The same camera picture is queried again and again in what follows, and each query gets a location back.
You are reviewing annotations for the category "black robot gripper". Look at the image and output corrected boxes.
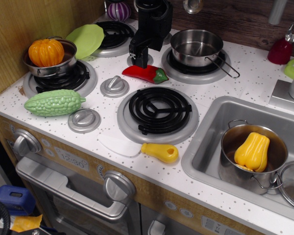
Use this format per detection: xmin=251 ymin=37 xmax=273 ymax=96
xmin=129 ymin=0 xmax=173 ymax=69

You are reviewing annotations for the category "red toy chili pepper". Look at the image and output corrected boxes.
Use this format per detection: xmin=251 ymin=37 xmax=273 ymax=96
xmin=122 ymin=65 xmax=169 ymax=84

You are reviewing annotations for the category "small steel pot on burner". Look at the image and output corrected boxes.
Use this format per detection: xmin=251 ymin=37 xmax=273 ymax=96
xmin=23 ymin=37 xmax=77 ymax=78

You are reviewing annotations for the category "yellow toy bell pepper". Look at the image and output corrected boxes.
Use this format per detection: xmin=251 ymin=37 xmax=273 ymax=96
xmin=234 ymin=132 xmax=270 ymax=172

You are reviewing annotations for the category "steel pot in sink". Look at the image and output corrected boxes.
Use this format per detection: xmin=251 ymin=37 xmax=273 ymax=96
xmin=218 ymin=121 xmax=288 ymax=194

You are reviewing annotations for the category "steel pot lid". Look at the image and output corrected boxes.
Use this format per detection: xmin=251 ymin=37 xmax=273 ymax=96
xmin=277 ymin=161 xmax=294 ymax=206

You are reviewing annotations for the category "back left black burner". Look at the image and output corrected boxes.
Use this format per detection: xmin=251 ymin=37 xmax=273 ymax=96
xmin=91 ymin=21 xmax=136 ymax=58

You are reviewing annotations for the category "black burner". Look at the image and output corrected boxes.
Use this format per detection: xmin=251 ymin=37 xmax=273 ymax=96
xmin=91 ymin=21 xmax=136 ymax=58
xmin=161 ymin=48 xmax=234 ymax=85
xmin=23 ymin=60 xmax=98 ymax=98
xmin=117 ymin=87 xmax=199 ymax=144

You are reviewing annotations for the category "upper silver stove knob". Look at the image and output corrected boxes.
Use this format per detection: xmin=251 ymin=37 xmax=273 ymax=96
xmin=100 ymin=75 xmax=129 ymax=98

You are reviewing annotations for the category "silver stove knob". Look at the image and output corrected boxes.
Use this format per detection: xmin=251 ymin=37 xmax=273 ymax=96
xmin=68 ymin=109 xmax=101 ymax=134
xmin=100 ymin=75 xmax=129 ymax=98

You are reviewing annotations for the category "purple striped toy onion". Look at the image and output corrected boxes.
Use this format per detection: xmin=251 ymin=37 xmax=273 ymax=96
xmin=107 ymin=1 xmax=131 ymax=22

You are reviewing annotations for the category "light green plastic plate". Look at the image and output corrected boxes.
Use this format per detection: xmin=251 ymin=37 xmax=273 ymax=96
xmin=66 ymin=24 xmax=104 ymax=59

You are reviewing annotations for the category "front right black burner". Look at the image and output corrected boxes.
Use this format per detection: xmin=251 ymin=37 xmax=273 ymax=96
xmin=117 ymin=87 xmax=199 ymax=144

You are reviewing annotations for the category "front left black burner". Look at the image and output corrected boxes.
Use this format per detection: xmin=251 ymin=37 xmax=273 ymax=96
xmin=23 ymin=60 xmax=98 ymax=98

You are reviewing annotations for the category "hanging steel ladle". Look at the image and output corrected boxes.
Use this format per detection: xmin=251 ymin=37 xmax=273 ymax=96
xmin=183 ymin=0 xmax=203 ymax=14

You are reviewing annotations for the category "back right black burner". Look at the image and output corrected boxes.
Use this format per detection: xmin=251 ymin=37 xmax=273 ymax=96
xmin=161 ymin=48 xmax=234 ymax=85

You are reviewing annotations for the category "lower silver stove knob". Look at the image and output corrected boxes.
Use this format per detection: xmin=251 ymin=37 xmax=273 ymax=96
xmin=68 ymin=109 xmax=101 ymax=134

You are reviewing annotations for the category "silver toy sink basin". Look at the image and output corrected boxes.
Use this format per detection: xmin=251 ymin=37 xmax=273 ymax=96
xmin=182 ymin=96 xmax=294 ymax=220

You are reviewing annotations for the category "green toy bitter gourd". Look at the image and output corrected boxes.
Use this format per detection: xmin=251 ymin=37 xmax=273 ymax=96
xmin=24 ymin=89 xmax=86 ymax=117

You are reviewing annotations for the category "orange toy pumpkin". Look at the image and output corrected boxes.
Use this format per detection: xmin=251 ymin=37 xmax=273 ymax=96
xmin=28 ymin=39 xmax=64 ymax=68

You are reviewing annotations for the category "right silver oven knob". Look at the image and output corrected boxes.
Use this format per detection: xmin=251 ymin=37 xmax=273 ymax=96
xmin=103 ymin=170 xmax=136 ymax=204

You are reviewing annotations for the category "silver oven knob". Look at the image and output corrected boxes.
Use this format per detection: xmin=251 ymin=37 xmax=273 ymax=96
xmin=13 ymin=129 xmax=42 ymax=157
xmin=103 ymin=170 xmax=136 ymax=204

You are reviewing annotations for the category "red toy cup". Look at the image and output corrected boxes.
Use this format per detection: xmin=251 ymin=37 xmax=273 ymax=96
xmin=267 ymin=38 xmax=293 ymax=65

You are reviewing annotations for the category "left silver oven knob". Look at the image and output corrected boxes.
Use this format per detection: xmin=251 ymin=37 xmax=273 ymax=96
xmin=13 ymin=129 xmax=42 ymax=157

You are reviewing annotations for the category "green plastic toy utensil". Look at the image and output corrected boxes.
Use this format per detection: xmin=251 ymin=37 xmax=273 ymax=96
xmin=284 ymin=59 xmax=294 ymax=79

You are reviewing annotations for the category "silver toy faucet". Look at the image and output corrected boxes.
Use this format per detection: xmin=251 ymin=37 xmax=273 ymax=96
xmin=269 ymin=79 xmax=294 ymax=112

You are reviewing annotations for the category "blue device on floor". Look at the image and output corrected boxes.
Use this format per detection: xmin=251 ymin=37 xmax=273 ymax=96
xmin=0 ymin=185 xmax=36 ymax=216

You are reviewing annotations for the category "steel saucepan with wire handle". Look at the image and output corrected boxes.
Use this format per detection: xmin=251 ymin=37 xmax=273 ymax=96
xmin=171 ymin=29 xmax=240 ymax=78

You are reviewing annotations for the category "toy knife yellow handle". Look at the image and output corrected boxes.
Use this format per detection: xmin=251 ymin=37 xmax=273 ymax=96
xmin=97 ymin=134 xmax=179 ymax=164

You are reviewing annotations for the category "silver oven door handle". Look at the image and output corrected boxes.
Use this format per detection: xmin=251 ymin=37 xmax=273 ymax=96
xmin=16 ymin=157 xmax=127 ymax=223

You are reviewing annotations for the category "black cable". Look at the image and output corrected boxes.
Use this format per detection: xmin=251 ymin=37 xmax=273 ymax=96
xmin=0 ymin=198 xmax=11 ymax=235

